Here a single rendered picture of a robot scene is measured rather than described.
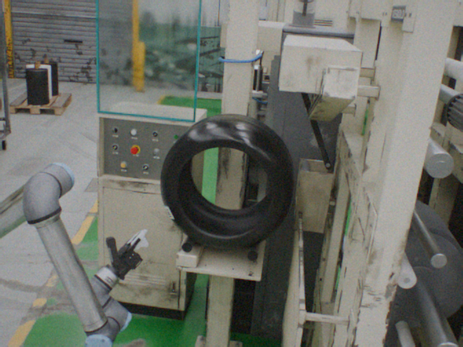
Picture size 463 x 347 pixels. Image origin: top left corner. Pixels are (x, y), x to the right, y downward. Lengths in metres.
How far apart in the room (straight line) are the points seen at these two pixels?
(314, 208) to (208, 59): 8.79
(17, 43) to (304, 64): 10.44
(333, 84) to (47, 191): 0.97
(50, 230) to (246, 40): 1.14
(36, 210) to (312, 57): 1.00
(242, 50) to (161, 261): 1.39
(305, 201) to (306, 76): 0.84
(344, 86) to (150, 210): 1.65
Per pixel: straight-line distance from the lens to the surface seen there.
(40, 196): 1.67
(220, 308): 2.66
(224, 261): 2.19
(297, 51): 1.55
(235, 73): 2.20
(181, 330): 3.10
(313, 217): 2.29
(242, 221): 2.26
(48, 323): 3.22
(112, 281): 1.95
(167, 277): 3.00
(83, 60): 11.32
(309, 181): 2.23
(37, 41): 11.58
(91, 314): 1.81
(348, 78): 1.48
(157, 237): 2.89
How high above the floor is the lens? 1.89
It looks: 19 degrees down
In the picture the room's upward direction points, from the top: 5 degrees clockwise
